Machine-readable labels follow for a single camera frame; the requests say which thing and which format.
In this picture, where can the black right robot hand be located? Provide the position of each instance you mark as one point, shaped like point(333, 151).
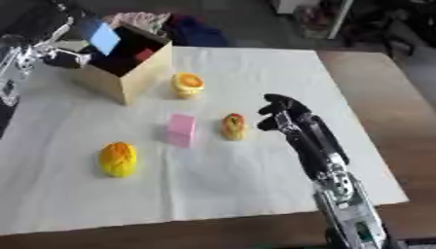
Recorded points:
point(309, 136)

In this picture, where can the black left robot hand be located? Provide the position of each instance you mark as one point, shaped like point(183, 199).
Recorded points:
point(67, 59)

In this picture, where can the light blue block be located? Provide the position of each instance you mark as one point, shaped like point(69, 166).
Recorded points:
point(105, 39)

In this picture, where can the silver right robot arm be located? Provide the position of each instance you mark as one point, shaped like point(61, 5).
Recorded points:
point(352, 210)

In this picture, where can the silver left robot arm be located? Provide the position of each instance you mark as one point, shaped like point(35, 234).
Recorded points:
point(17, 64)

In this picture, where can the yellow red toy fruit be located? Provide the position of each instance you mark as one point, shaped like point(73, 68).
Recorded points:
point(234, 126)

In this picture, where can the red block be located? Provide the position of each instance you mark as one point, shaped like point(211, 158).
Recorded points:
point(144, 54)

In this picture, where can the pale pink cloth pile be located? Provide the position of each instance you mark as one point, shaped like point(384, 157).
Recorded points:
point(136, 20)

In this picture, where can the yellow orange oval toy fruit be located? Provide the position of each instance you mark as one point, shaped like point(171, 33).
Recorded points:
point(118, 159)

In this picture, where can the round yellow orange toy fruit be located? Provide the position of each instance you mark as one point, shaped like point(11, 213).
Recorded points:
point(188, 85)

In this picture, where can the pink block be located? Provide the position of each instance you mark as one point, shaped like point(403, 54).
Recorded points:
point(181, 130)

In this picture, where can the dark blue bag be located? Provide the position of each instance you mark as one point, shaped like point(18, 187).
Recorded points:
point(196, 32)

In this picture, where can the dark chair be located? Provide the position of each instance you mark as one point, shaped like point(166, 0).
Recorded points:
point(392, 26)

